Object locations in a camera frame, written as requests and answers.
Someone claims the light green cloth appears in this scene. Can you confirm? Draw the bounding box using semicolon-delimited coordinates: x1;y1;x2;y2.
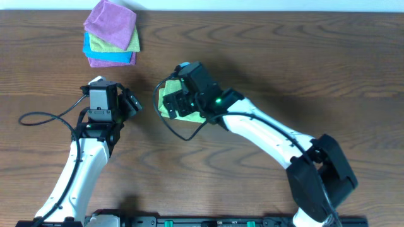
158;80;205;124

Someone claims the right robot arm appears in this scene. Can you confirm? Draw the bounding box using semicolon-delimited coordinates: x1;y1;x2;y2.
153;61;358;226

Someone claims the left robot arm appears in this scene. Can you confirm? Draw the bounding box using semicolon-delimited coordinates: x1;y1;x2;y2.
33;76;142;226

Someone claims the folded purple bottom cloth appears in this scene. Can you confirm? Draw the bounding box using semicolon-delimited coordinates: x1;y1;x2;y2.
88;53;136;68

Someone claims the folded purple cloth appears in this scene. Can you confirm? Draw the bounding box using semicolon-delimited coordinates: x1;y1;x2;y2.
83;0;136;50
88;53;136;68

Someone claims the folded blue stacked cloth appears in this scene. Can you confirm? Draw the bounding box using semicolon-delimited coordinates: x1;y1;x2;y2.
83;32;133;64

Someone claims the folded green stacked cloth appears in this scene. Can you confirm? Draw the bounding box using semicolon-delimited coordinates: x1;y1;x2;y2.
88;27;141;52

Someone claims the folded purple top cloth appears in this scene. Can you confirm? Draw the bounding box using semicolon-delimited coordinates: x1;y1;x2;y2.
83;0;136;50

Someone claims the right black camera cable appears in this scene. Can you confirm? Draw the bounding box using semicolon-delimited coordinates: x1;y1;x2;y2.
152;74;343;227

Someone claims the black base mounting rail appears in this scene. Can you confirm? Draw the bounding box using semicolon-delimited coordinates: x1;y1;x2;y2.
15;209;369;227

